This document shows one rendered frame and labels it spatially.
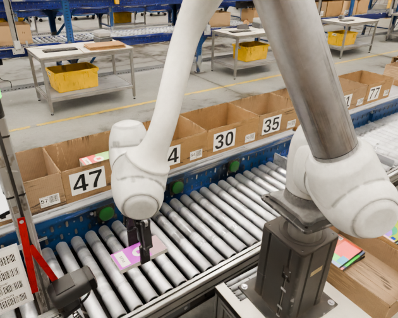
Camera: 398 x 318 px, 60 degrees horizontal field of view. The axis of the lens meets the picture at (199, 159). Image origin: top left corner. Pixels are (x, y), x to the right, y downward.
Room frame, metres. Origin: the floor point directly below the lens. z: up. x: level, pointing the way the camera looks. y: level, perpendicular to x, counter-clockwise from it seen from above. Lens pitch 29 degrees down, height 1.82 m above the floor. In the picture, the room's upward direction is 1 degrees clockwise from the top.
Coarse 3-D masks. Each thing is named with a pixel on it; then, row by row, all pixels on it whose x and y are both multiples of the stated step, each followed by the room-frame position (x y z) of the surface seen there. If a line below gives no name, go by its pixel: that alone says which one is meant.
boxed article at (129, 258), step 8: (152, 240) 0.84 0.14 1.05; (128, 248) 0.80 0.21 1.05; (136, 248) 0.80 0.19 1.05; (152, 248) 0.80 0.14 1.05; (160, 248) 0.81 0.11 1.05; (112, 256) 0.77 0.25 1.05; (120, 256) 0.77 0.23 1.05; (128, 256) 0.77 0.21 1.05; (136, 256) 0.77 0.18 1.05; (152, 256) 0.77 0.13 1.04; (120, 264) 0.73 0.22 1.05; (128, 264) 0.73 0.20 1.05; (136, 264) 0.74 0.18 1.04; (120, 272) 0.71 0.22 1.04
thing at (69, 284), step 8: (72, 272) 0.67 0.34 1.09; (80, 272) 0.66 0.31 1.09; (88, 272) 0.67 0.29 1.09; (56, 280) 0.64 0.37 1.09; (64, 280) 0.64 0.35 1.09; (72, 280) 0.63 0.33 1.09; (80, 280) 0.64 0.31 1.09; (88, 280) 0.64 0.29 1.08; (96, 280) 0.66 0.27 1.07; (48, 288) 0.62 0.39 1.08; (56, 288) 0.61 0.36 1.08; (64, 288) 0.61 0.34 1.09; (72, 288) 0.61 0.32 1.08; (80, 288) 0.62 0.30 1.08; (88, 288) 0.63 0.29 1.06; (56, 296) 0.59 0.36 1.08; (64, 296) 0.60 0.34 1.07; (72, 296) 0.61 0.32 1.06; (80, 296) 0.62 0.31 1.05; (56, 304) 0.58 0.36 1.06; (64, 304) 0.59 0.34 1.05; (72, 304) 0.62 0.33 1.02; (80, 304) 0.63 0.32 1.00; (64, 312) 0.61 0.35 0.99; (72, 312) 0.61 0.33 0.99
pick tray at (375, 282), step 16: (352, 240) 1.18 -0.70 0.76; (368, 240) 1.13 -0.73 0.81; (368, 256) 1.09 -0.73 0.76; (384, 256) 1.06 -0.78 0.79; (336, 272) 0.93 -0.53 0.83; (352, 272) 1.00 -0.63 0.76; (368, 272) 1.00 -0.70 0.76; (384, 272) 1.00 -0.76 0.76; (336, 288) 0.92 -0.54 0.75; (352, 288) 0.87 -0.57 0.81; (368, 288) 0.92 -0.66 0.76; (384, 288) 0.92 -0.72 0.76; (368, 304) 0.82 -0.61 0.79; (384, 304) 0.78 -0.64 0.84
